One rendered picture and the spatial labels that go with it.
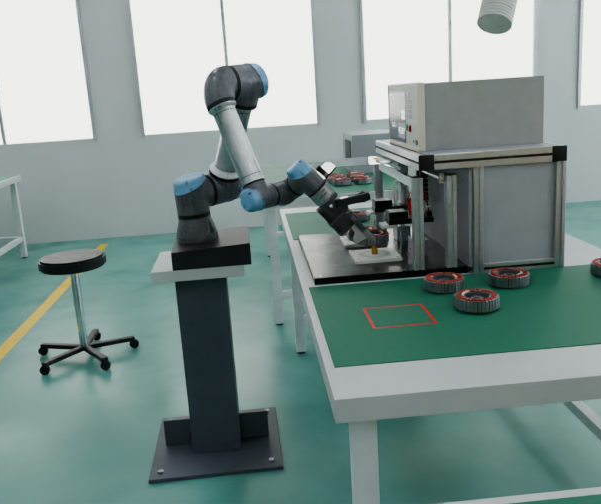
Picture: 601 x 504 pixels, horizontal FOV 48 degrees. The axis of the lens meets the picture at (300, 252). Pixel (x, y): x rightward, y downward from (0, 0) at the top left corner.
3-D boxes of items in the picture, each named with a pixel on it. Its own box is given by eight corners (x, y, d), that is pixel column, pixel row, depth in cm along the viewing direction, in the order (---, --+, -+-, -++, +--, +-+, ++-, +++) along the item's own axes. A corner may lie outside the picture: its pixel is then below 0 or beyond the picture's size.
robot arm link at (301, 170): (291, 164, 221) (306, 152, 215) (314, 187, 224) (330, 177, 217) (280, 178, 216) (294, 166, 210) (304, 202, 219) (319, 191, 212)
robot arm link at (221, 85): (200, 61, 210) (260, 207, 208) (228, 58, 217) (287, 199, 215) (183, 79, 219) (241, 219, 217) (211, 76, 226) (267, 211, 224)
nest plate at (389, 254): (355, 264, 216) (355, 260, 216) (349, 253, 231) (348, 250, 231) (402, 260, 217) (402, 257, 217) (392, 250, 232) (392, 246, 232)
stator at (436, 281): (426, 295, 187) (425, 282, 186) (422, 284, 197) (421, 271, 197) (467, 294, 186) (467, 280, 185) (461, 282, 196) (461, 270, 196)
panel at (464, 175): (469, 266, 205) (468, 167, 198) (416, 225, 269) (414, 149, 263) (472, 266, 205) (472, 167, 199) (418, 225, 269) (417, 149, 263)
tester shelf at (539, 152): (419, 171, 197) (418, 155, 196) (375, 152, 263) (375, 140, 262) (567, 160, 199) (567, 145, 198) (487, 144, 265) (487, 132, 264)
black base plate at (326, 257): (314, 285, 204) (314, 278, 203) (298, 241, 266) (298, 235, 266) (468, 272, 207) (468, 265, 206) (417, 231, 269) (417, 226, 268)
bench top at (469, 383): (335, 424, 129) (334, 399, 128) (279, 219, 343) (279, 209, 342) (839, 376, 135) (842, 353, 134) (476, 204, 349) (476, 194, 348)
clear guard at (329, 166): (320, 185, 229) (319, 167, 228) (313, 176, 253) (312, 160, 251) (415, 178, 231) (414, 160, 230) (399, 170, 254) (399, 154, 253)
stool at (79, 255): (21, 377, 343) (3, 270, 331) (49, 343, 391) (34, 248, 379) (130, 368, 347) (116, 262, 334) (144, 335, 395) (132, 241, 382)
